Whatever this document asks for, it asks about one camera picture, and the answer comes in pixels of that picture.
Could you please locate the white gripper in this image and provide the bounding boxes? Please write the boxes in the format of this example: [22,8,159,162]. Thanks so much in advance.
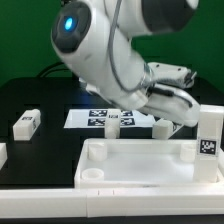
[140,62,200,127]

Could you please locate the white desk top tray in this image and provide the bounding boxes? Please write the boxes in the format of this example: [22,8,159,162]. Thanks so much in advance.
[73,138,224,190]

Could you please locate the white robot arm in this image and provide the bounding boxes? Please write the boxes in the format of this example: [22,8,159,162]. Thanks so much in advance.
[51,0,200,127]

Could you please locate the white marker sheet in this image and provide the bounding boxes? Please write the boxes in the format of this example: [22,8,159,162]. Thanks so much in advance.
[64,109,155,129]

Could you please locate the white left barrier block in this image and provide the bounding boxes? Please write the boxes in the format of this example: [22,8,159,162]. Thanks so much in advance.
[0,143,8,170]

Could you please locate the black cables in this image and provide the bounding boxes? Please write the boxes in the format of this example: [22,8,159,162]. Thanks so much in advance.
[36,61,73,78]

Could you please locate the white front barrier rail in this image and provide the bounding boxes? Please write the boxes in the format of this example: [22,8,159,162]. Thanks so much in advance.
[0,186,224,219]

